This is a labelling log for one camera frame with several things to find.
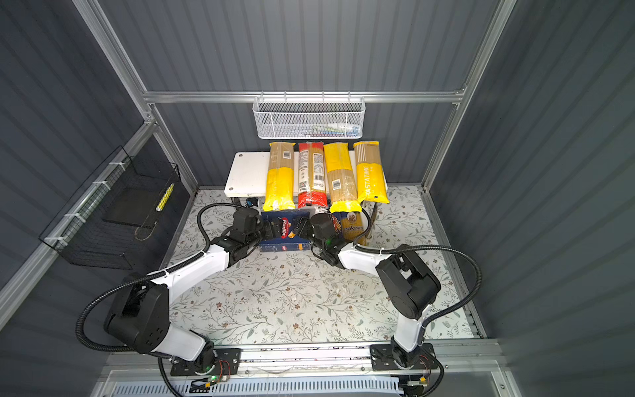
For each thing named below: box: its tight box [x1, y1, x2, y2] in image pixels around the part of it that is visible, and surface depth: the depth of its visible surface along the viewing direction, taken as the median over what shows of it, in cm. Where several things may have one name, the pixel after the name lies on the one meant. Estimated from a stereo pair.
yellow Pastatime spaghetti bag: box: [353, 140, 391, 205], surface depth 77 cm
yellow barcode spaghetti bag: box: [323, 142, 363, 214], surface depth 74 cm
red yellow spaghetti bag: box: [297, 141, 328, 209], surface depth 74 cm
